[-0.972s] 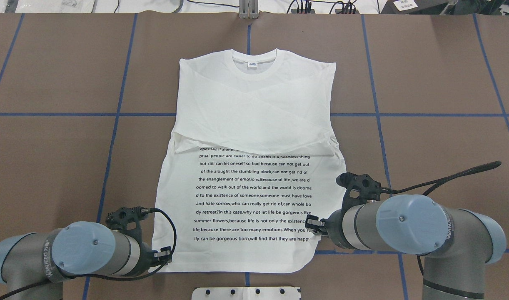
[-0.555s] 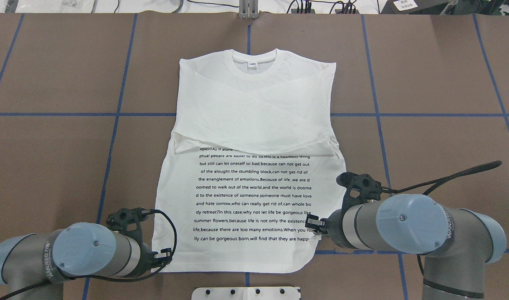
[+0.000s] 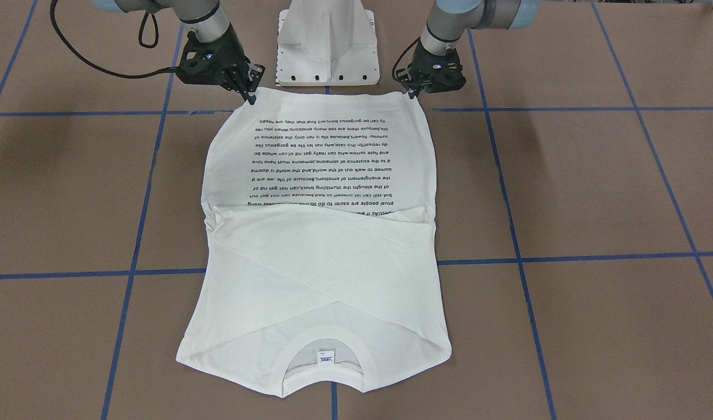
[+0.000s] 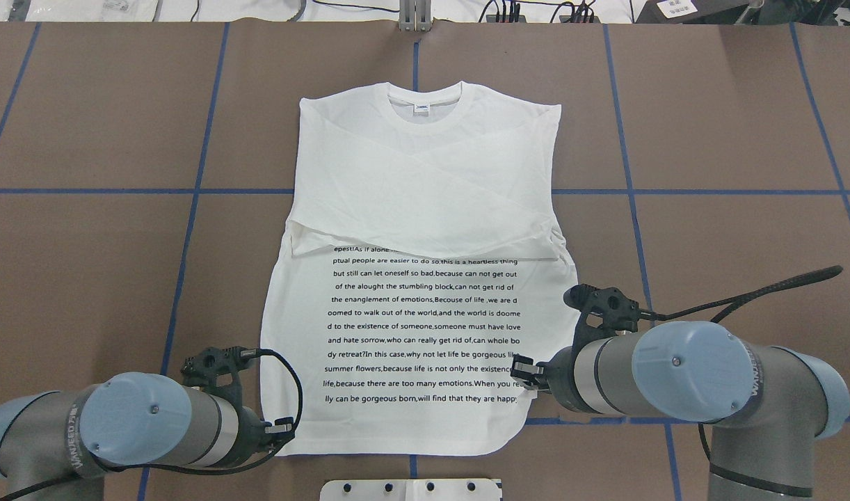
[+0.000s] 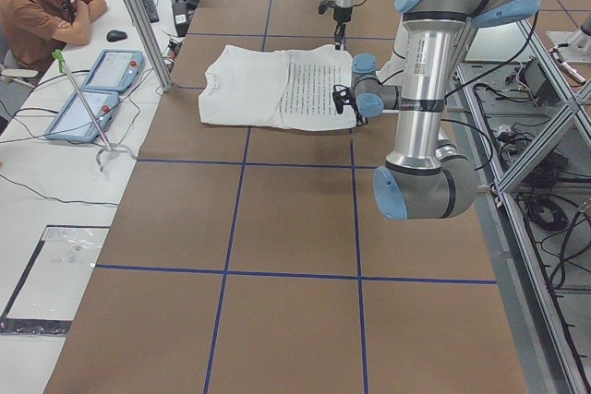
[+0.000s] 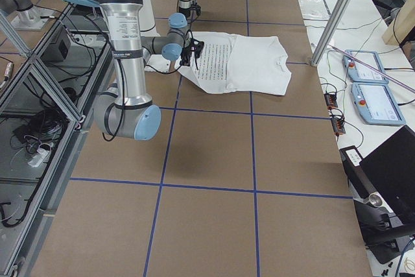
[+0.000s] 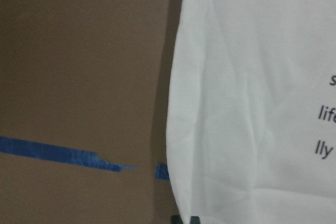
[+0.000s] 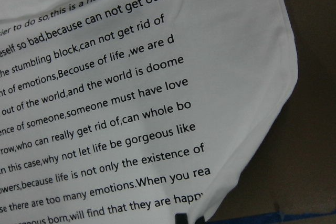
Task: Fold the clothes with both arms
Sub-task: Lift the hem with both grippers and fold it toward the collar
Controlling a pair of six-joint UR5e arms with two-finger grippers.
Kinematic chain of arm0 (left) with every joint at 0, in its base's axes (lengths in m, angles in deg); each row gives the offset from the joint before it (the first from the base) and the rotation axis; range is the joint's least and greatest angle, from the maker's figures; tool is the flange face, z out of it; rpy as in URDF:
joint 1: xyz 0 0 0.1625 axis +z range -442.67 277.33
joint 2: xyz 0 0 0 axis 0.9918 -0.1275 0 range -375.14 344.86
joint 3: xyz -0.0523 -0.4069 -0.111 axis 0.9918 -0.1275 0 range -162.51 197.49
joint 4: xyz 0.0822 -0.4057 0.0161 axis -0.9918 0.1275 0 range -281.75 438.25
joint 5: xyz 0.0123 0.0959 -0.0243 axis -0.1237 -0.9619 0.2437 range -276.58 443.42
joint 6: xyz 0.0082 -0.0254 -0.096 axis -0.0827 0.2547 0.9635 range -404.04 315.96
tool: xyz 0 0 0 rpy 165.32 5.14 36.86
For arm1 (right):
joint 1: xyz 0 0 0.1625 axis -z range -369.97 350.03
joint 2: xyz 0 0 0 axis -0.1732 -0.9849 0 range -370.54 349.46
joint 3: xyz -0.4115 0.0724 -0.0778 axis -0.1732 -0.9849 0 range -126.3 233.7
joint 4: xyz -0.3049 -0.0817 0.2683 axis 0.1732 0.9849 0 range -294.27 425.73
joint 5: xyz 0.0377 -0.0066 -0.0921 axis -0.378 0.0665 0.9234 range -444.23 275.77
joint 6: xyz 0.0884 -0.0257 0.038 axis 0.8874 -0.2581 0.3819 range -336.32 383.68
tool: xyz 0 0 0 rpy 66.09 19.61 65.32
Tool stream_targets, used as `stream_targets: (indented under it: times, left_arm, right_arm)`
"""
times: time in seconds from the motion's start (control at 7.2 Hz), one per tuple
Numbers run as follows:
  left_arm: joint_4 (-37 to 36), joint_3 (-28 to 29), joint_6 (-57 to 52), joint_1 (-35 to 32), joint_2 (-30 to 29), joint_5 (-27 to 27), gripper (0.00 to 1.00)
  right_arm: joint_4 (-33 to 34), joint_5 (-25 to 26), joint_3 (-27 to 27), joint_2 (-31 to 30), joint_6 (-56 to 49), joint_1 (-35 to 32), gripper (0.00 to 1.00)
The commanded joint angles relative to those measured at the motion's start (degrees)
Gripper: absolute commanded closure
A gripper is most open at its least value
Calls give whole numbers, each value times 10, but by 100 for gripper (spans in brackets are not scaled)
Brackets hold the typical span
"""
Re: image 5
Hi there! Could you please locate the seated person brown shirt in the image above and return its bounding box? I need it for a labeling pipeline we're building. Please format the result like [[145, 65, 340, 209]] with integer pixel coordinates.
[[1, 0, 107, 73]]

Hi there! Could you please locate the black keyboard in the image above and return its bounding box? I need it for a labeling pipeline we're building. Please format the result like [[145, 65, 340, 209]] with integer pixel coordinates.
[[140, 0, 160, 23]]

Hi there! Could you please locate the clear plastic document sleeve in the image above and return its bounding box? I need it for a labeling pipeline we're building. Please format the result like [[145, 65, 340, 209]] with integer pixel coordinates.
[[1, 225, 109, 337]]

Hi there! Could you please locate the grey aluminium frame post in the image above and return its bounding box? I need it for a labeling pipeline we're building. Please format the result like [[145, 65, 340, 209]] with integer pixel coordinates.
[[123, 0, 173, 92]]

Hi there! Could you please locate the white long-sleeve printed shirt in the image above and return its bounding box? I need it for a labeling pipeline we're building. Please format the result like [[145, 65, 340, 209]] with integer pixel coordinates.
[[199, 44, 356, 132]]

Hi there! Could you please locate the metal rod stand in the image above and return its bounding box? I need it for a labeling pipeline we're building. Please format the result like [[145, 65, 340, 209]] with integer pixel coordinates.
[[52, 50, 138, 173]]

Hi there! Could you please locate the black box under frame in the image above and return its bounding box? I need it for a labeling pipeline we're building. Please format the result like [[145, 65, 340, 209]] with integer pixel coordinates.
[[518, 57, 560, 107]]

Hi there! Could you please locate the black computer mouse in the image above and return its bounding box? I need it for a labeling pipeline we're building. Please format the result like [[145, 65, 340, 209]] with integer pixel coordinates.
[[106, 30, 127, 42]]

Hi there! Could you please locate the blue teach pendant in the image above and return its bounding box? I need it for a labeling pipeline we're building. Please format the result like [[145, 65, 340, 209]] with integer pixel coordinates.
[[81, 49, 144, 93], [44, 90, 119, 143]]

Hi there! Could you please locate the near blue teach pendant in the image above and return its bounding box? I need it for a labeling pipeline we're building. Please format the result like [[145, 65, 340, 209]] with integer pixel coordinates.
[[44, 90, 119, 143]]

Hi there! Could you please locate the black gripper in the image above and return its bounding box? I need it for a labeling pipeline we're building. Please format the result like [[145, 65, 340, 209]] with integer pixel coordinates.
[[351, 101, 368, 126], [333, 6, 353, 50]]

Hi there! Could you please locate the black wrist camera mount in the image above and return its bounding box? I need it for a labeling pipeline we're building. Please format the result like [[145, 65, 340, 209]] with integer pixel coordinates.
[[332, 84, 356, 114], [318, 0, 334, 15]]

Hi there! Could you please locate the far blue teach pendant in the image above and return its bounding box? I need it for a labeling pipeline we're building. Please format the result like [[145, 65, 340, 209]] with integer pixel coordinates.
[[81, 49, 144, 93]]

